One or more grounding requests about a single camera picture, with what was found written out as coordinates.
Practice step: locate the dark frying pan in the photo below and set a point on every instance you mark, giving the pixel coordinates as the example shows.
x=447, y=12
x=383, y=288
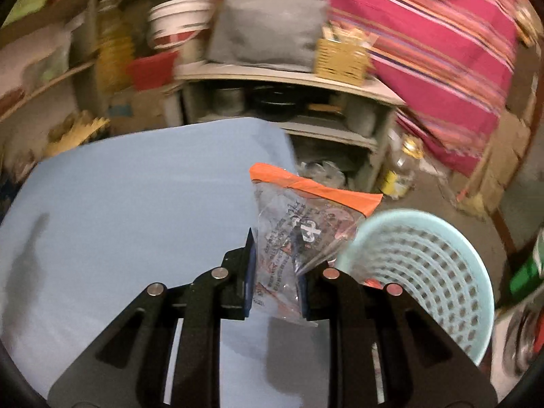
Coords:
x=272, y=101

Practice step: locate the yellow woven basket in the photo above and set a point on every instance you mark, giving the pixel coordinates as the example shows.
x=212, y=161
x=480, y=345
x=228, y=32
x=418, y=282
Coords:
x=342, y=59

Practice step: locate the cardboard box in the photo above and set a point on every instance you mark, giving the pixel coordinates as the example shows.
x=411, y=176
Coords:
x=136, y=112

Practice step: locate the green packet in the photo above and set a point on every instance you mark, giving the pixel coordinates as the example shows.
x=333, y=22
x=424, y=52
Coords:
x=527, y=272

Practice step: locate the crumpled clear plastic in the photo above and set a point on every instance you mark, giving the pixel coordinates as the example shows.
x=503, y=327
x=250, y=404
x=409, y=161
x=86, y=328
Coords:
x=323, y=174

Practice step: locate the clear plastic bag orange strip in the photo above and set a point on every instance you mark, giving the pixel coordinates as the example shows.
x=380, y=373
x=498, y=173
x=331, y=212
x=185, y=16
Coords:
x=293, y=221

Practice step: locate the light teal plastic basket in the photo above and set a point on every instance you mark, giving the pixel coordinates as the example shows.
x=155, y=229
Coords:
x=425, y=255

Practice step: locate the yellow mesh bundle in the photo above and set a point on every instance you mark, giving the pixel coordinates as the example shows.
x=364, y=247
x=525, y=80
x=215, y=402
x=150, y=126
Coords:
x=114, y=51

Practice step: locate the plastic bottle with yellow cap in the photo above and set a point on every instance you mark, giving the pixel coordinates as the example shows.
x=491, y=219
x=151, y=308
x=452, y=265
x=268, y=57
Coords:
x=401, y=165

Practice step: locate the blue table sheet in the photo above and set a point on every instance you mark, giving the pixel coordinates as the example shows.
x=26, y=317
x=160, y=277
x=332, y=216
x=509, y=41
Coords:
x=127, y=204

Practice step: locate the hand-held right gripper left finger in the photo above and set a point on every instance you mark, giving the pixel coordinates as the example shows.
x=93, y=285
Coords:
x=250, y=272

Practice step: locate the small white wooden cabinet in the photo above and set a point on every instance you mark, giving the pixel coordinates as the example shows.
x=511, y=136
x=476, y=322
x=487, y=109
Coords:
x=276, y=75

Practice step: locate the pink striped cloth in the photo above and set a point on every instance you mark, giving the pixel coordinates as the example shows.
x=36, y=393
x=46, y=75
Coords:
x=425, y=42

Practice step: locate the grey cloth cover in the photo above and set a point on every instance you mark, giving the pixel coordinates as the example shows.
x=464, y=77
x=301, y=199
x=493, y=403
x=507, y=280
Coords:
x=267, y=25

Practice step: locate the wooden shelf unit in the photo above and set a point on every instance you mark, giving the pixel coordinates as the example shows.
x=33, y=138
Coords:
x=42, y=87

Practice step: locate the small metal pot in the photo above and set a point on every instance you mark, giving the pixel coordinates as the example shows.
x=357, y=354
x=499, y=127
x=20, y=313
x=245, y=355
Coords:
x=228, y=101

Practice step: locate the white plastic bucket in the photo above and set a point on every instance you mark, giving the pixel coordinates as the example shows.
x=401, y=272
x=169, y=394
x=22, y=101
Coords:
x=178, y=21

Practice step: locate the red plastic basket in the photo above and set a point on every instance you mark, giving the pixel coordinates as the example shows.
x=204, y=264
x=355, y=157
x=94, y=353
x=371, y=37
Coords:
x=153, y=70

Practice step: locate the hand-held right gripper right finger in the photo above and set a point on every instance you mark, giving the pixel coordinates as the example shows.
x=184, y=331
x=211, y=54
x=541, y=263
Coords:
x=302, y=299

